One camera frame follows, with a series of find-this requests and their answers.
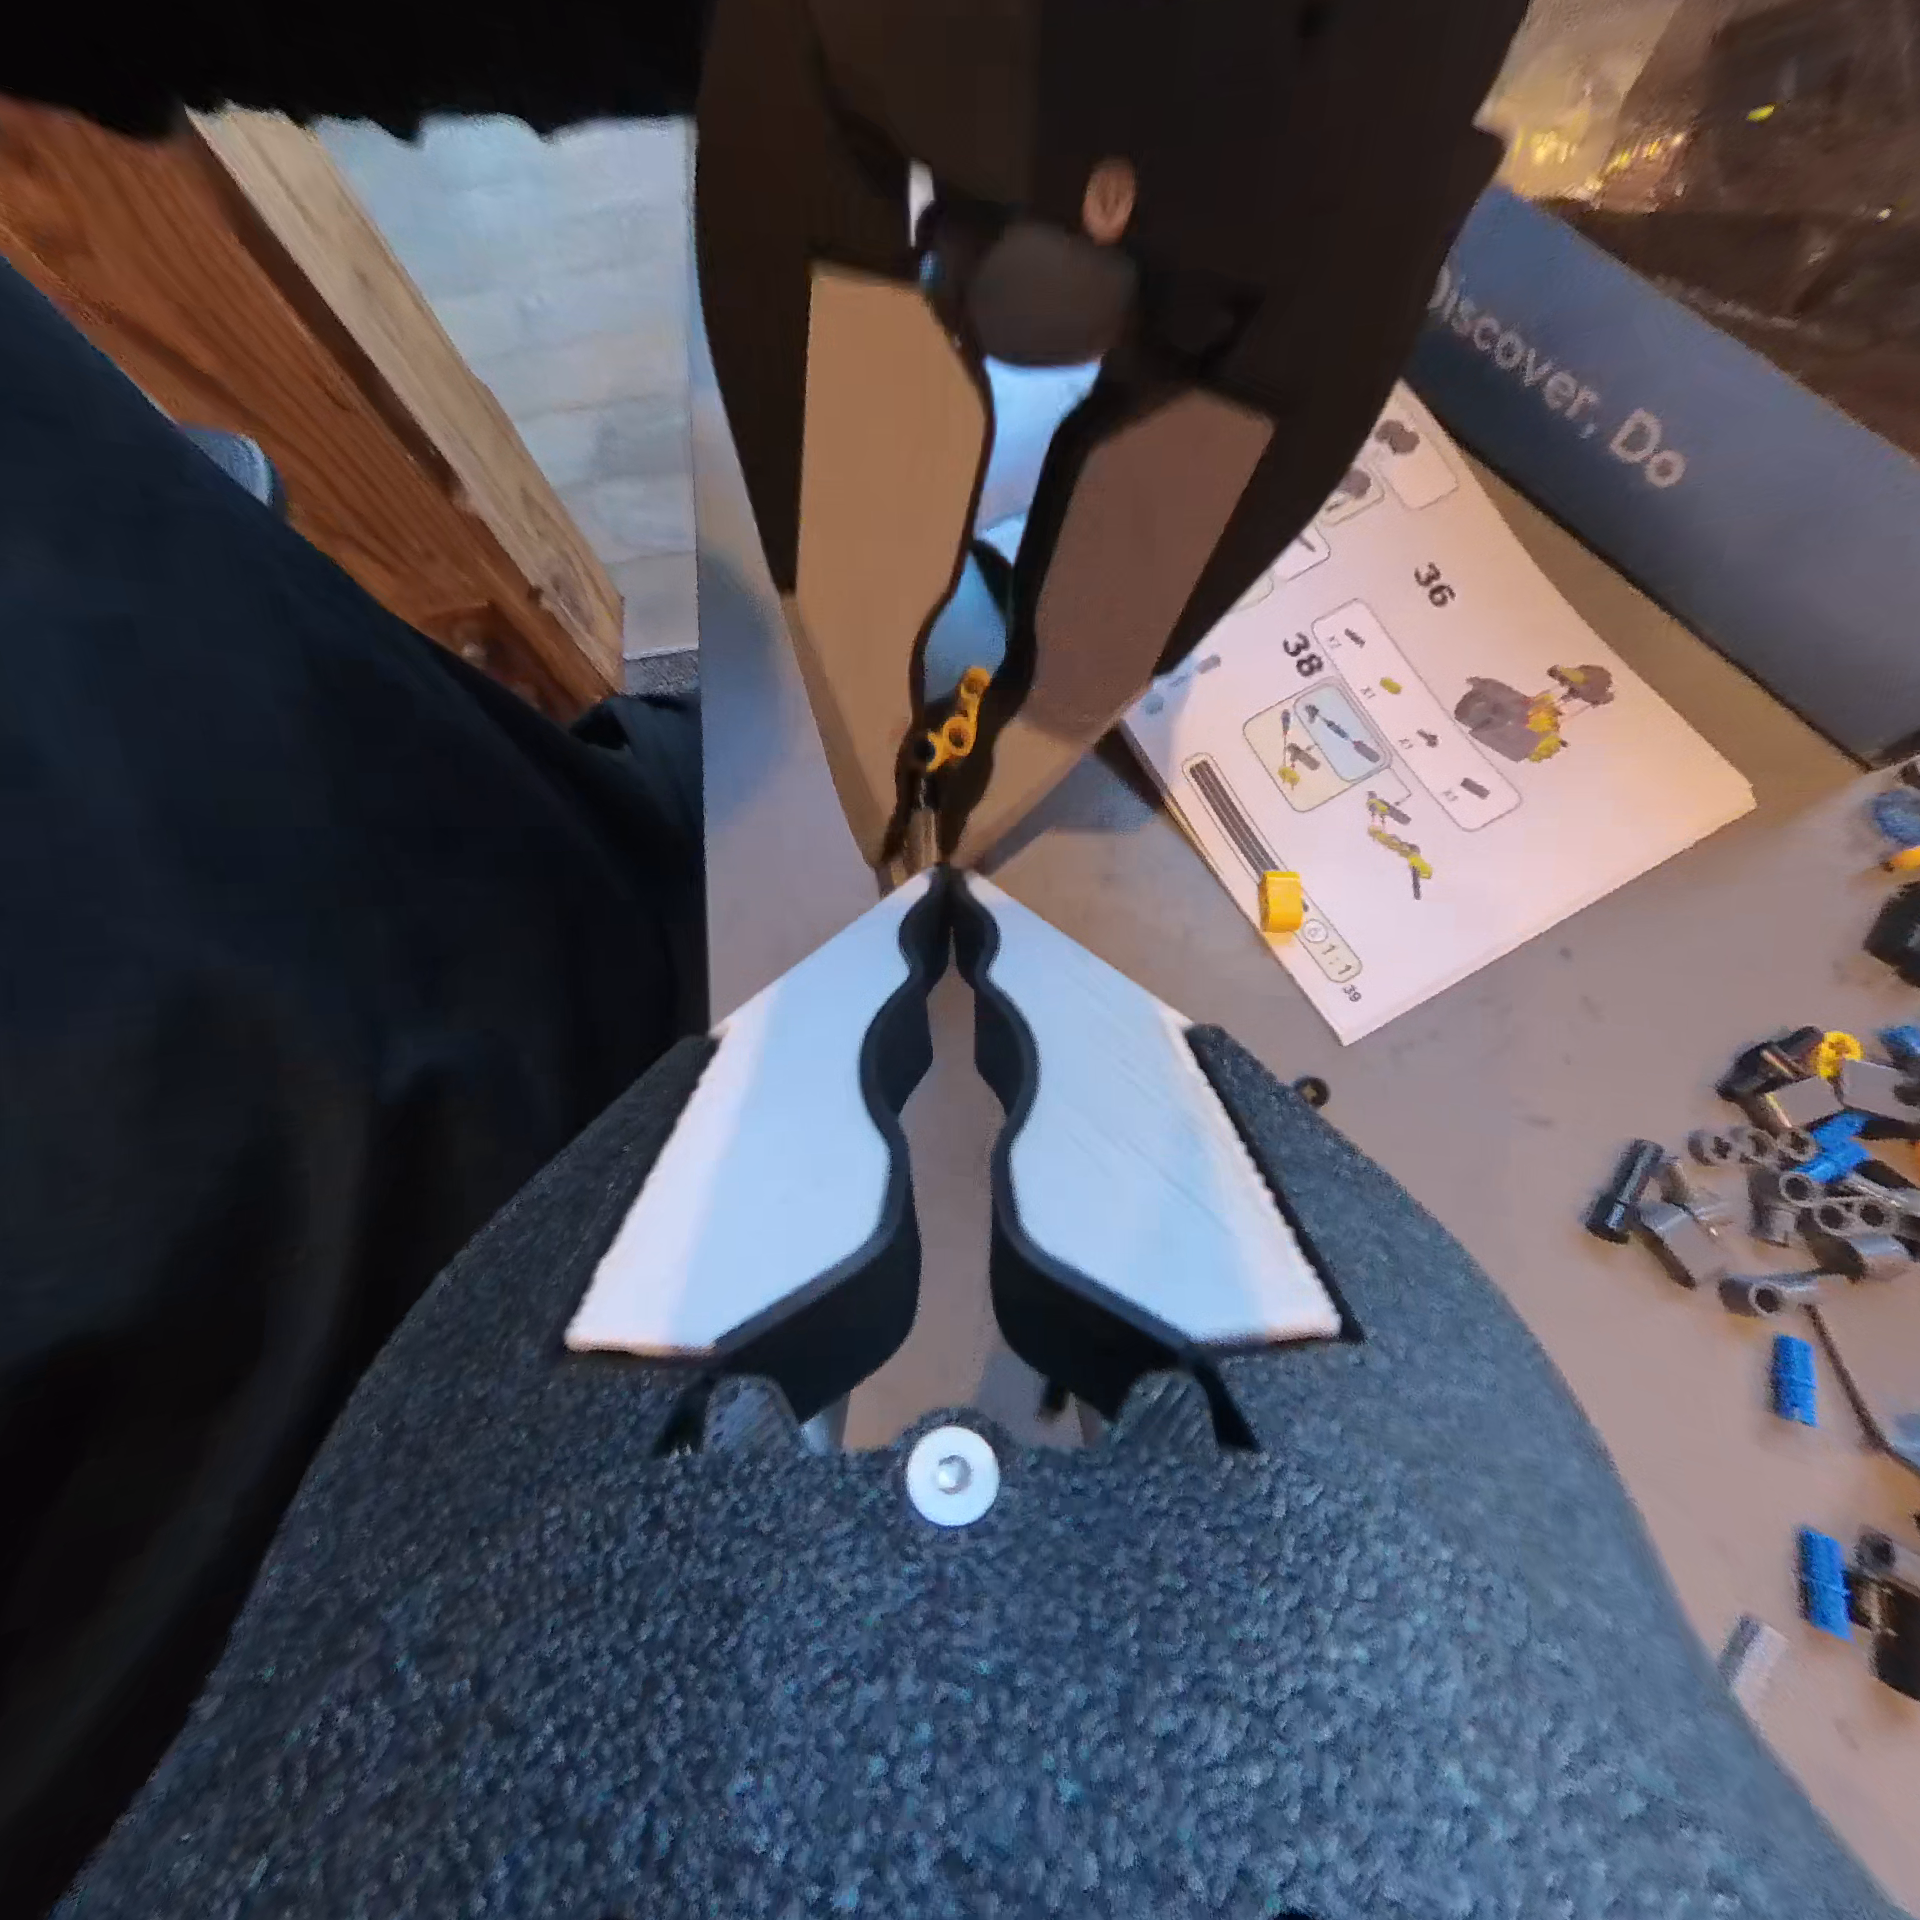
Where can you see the person's dark clothed body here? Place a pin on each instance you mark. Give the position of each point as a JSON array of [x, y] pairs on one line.
[[224, 900]]

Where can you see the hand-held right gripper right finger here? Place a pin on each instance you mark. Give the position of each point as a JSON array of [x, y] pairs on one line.
[[1171, 1184]]

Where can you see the small yellow curved piece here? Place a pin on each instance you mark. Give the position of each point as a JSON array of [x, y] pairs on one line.
[[1280, 897]]

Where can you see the pile of small brick pieces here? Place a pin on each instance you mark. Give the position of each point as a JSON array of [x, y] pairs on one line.
[[1815, 1184]]

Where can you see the small yellow axle assembly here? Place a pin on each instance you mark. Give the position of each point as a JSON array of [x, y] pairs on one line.
[[960, 726]]

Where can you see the wooden stool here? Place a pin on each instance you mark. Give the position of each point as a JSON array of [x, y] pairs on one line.
[[375, 451]]

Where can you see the crumpled clear plastic bags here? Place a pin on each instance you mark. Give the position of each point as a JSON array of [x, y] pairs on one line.
[[1724, 180]]

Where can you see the instruction booklet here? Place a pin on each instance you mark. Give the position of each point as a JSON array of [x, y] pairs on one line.
[[1575, 779]]

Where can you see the person's left forearm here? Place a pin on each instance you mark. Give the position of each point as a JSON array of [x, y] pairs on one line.
[[299, 59]]

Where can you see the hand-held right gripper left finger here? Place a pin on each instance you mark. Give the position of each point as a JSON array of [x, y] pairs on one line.
[[750, 1184]]

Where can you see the light grey axle piece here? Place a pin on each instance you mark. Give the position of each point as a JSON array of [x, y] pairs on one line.
[[1747, 1658]]

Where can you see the dark blue cardboard box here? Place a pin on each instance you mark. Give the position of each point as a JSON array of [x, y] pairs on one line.
[[1724, 569]]

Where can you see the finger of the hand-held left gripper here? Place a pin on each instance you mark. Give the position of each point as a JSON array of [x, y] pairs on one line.
[[868, 494], [1140, 540]]

